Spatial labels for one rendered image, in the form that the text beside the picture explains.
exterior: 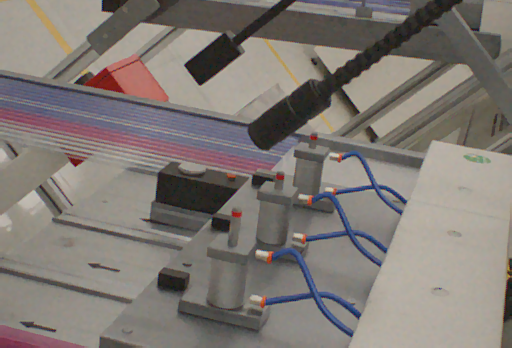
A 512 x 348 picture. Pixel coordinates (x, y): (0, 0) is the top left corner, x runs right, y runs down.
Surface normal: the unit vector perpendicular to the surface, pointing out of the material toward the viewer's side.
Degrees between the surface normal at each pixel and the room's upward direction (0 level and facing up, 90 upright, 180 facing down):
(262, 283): 44
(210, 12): 90
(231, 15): 90
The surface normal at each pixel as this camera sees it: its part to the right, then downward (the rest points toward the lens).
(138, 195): 0.13, -0.94
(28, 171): -0.26, 0.26
